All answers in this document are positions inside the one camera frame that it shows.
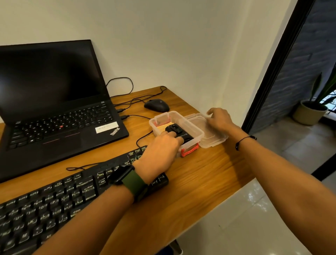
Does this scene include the black computer mouse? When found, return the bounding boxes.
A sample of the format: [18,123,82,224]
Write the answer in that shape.
[144,98,170,113]

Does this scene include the person's left hand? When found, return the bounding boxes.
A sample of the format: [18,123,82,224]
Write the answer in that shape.
[132,130,184,184]

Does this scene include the yellow cloth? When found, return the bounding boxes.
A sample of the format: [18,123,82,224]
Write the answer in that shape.
[153,120,174,136]

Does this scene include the black cleaning brush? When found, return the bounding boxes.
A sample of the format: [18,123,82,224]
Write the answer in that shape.
[165,123,195,145]

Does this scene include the black cord bracelet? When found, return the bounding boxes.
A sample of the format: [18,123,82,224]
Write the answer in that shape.
[235,135,257,151]

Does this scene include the black door frame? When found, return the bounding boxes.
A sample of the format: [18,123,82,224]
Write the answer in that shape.
[241,0,336,182]

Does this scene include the person's right hand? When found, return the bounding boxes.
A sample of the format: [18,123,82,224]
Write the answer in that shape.
[206,107,246,140]

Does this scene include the green snake plant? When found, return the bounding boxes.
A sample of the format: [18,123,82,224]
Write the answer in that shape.
[309,63,336,105]

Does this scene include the beige plant pot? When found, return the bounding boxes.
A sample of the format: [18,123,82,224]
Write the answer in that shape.
[293,99,329,126]

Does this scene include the person's right forearm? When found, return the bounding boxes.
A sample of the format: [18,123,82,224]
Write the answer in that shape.
[237,136,336,255]

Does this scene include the clear plastic box red latches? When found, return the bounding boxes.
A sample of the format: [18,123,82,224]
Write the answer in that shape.
[148,110,205,158]

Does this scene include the clear plastic box lid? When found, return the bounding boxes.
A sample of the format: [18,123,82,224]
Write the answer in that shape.
[183,113,229,149]

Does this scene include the black mouse cable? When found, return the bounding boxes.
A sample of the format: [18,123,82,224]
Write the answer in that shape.
[113,85,168,113]

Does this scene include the person's left forearm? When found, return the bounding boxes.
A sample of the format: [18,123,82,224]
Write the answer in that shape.
[33,185,134,255]

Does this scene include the black looped laptop cable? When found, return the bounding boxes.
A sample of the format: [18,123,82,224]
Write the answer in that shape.
[106,77,134,99]

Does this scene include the black laptop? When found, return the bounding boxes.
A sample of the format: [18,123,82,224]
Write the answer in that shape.
[0,39,130,184]

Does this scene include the black keyboard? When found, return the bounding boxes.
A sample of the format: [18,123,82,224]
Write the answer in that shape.
[0,146,170,255]

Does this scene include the green strap smartwatch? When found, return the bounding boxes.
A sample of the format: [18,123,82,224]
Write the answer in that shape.
[108,164,149,203]

